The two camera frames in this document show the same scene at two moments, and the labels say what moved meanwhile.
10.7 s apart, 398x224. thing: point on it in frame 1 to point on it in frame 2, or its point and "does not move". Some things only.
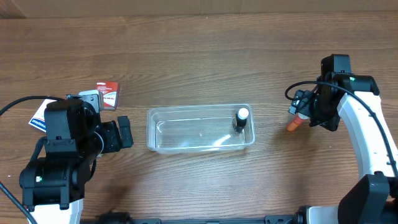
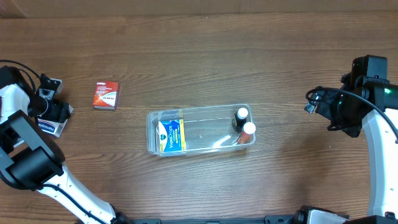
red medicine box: (111, 92) does not move
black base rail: (116, 217) does not move
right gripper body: (307, 104) to (342, 112)
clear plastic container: (200, 128) does not move
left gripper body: (106, 140) to (47, 108)
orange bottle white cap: (295, 121) to (249, 128)
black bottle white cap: (240, 121) does not move
